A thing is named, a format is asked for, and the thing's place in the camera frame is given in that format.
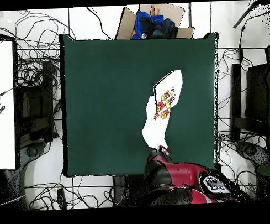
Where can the white desk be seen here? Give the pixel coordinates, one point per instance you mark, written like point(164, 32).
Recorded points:
point(5, 132)

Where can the black power strip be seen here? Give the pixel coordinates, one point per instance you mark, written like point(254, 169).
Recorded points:
point(61, 198)

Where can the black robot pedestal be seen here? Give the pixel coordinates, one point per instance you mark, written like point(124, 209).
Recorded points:
point(128, 189)

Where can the black rod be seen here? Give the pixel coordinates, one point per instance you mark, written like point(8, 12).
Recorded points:
point(246, 14)

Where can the blue garment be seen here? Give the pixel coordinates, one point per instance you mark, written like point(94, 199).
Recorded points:
point(142, 15)

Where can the dark green table cloth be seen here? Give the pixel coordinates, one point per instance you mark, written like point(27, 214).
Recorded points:
point(103, 84)

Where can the dark navy garment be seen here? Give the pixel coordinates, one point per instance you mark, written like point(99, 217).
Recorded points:
point(165, 29)

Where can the white towel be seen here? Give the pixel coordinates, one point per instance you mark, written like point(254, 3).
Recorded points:
point(155, 129)

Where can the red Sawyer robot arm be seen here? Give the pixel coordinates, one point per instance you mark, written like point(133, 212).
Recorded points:
point(181, 172)

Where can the brown cardboard box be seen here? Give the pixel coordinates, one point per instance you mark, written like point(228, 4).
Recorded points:
point(125, 26)

